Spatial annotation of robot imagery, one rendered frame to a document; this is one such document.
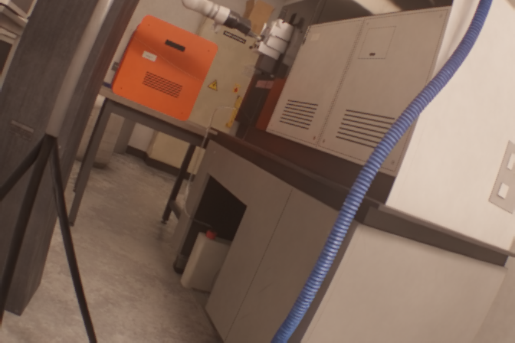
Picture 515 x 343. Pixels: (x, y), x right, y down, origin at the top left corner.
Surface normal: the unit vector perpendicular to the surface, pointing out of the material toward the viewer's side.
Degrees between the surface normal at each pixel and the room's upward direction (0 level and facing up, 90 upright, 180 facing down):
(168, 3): 90
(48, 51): 90
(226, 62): 90
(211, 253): 90
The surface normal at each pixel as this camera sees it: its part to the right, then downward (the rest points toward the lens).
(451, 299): 0.37, 0.16
